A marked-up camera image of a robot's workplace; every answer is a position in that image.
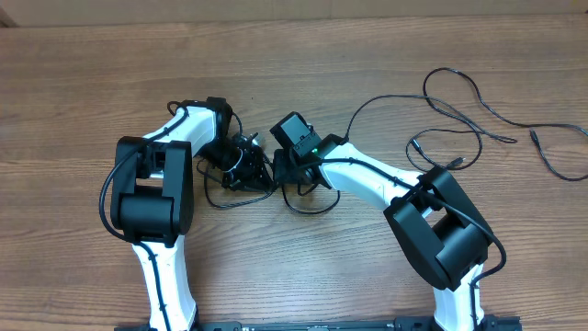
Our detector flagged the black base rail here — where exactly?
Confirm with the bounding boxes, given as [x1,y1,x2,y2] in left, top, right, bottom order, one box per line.
[114,315,523,331]

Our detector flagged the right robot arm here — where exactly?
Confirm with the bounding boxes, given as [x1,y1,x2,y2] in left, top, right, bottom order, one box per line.
[270,112,494,330]

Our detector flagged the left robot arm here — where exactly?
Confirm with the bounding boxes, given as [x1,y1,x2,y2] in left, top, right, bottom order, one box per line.
[98,97,273,330]

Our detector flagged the black thick USB cable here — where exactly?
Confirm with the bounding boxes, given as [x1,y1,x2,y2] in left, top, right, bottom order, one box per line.
[196,155,342,216]

